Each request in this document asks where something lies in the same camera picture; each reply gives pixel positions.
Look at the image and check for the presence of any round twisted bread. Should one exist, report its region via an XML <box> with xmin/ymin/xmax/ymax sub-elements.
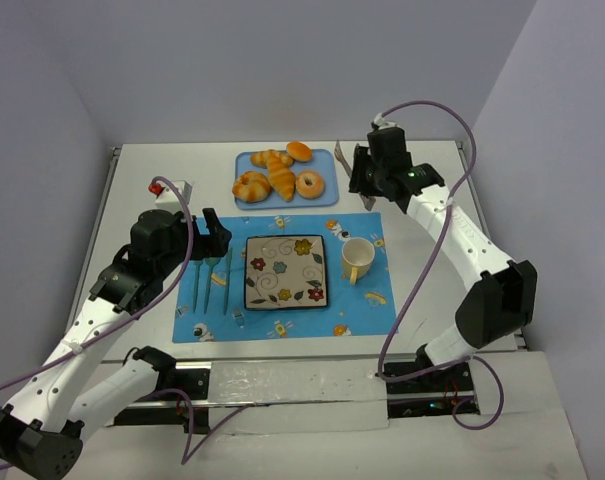
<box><xmin>232</xmin><ymin>171</ymin><xmax>271</xmax><ymax>203</ymax></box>

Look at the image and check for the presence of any round orange bun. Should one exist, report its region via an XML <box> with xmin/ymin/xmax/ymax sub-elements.
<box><xmin>286</xmin><ymin>141</ymin><xmax>313</xmax><ymax>163</ymax></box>

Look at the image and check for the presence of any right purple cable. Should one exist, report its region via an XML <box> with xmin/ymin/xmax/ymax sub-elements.
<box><xmin>377</xmin><ymin>100</ymin><xmax>506</xmax><ymax>431</ymax></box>

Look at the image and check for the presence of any cream yellow mug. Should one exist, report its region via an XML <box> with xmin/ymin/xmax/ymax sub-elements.
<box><xmin>341</xmin><ymin>237</ymin><xmax>375</xmax><ymax>285</ymax></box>

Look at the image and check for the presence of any teal knife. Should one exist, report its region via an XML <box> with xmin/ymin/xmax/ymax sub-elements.
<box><xmin>223</xmin><ymin>247</ymin><xmax>233</xmax><ymax>316</ymax></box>

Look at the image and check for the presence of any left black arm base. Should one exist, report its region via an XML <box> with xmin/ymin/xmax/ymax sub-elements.
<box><xmin>113</xmin><ymin>363</ymin><xmax>210</xmax><ymax>434</ymax></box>

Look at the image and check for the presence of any light blue tray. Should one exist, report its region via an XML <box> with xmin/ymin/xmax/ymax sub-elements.
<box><xmin>235</xmin><ymin>149</ymin><xmax>339</xmax><ymax>210</ymax></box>

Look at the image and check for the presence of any blue cartoon placemat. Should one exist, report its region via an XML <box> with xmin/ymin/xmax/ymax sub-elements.
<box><xmin>172</xmin><ymin>213</ymin><xmax>396</xmax><ymax>344</ymax></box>

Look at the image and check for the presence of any small croissant back left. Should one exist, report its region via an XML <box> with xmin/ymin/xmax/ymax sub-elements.
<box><xmin>250</xmin><ymin>149</ymin><xmax>294</xmax><ymax>168</ymax></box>

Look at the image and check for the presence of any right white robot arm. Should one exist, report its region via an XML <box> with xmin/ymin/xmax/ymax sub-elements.
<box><xmin>349</xmin><ymin>124</ymin><xmax>538</xmax><ymax>366</ymax></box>

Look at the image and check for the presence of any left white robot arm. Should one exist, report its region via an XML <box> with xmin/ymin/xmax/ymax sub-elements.
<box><xmin>0</xmin><ymin>208</ymin><xmax>232</xmax><ymax>479</ymax></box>

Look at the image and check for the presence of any teal fork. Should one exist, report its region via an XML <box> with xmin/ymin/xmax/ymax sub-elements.
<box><xmin>191</xmin><ymin>259</ymin><xmax>204</xmax><ymax>312</ymax></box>

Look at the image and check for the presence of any square floral ceramic plate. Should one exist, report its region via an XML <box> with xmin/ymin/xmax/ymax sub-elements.
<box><xmin>244</xmin><ymin>235</ymin><xmax>329</xmax><ymax>311</ymax></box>

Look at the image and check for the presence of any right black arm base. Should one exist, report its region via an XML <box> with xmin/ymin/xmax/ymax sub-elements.
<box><xmin>386</xmin><ymin>363</ymin><xmax>479</xmax><ymax>419</ymax></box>

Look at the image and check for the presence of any long striped croissant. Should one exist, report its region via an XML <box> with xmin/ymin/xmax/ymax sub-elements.
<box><xmin>266</xmin><ymin>154</ymin><xmax>296</xmax><ymax>202</ymax></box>

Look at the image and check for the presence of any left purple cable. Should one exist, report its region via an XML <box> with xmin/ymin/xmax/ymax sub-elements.
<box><xmin>0</xmin><ymin>175</ymin><xmax>248</xmax><ymax>476</ymax></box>

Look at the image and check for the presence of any purple cable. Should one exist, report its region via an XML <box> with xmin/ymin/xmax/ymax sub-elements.
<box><xmin>0</xmin><ymin>175</ymin><xmax>248</xmax><ymax>476</ymax></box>
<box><xmin>377</xmin><ymin>100</ymin><xmax>506</xmax><ymax>431</ymax></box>

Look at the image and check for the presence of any glazed ring donut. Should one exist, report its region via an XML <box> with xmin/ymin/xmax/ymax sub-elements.
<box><xmin>295</xmin><ymin>170</ymin><xmax>325</xmax><ymax>200</ymax></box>

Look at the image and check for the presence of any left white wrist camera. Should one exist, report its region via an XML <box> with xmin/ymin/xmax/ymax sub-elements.
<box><xmin>148</xmin><ymin>180</ymin><xmax>192</xmax><ymax>214</ymax></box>

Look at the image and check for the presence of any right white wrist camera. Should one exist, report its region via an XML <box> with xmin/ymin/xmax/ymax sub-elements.
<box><xmin>372</xmin><ymin>113</ymin><xmax>393</xmax><ymax>129</ymax></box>

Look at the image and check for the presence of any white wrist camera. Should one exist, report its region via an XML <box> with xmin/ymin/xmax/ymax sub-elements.
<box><xmin>372</xmin><ymin>113</ymin><xmax>393</xmax><ymax>129</ymax></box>
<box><xmin>148</xmin><ymin>180</ymin><xmax>192</xmax><ymax>214</ymax></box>

